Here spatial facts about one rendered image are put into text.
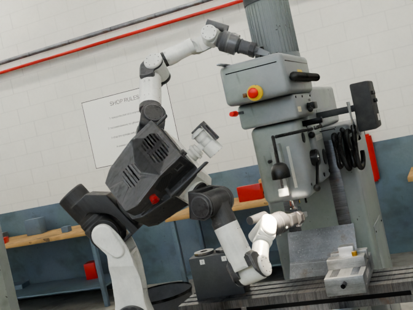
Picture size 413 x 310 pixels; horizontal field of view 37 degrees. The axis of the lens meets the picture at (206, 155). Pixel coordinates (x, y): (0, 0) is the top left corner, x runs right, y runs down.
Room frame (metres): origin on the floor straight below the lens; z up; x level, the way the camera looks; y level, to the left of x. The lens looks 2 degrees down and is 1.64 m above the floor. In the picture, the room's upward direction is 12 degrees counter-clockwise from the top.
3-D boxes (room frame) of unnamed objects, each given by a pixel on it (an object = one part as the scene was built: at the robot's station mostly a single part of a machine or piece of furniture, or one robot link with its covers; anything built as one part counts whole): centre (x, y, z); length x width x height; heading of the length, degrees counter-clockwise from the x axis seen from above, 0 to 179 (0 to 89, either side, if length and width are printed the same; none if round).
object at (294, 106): (2.63, -0.33, 1.68); 0.34 x 0.24 x 0.10; 158
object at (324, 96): (3.05, -0.50, 1.66); 0.80 x 0.23 x 0.20; 158
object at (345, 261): (2.47, -0.46, 1.03); 0.15 x 0.06 x 0.04; 70
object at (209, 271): (2.75, 0.05, 1.04); 0.22 x 0.12 x 0.20; 75
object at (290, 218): (2.52, -0.25, 1.23); 0.13 x 0.12 x 0.10; 46
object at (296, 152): (2.59, -0.32, 1.47); 0.21 x 0.19 x 0.32; 68
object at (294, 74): (2.56, -0.46, 1.79); 0.45 x 0.04 x 0.04; 158
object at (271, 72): (2.60, -0.32, 1.81); 0.47 x 0.26 x 0.16; 158
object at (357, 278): (2.49, -0.47, 0.99); 0.35 x 0.15 x 0.11; 160
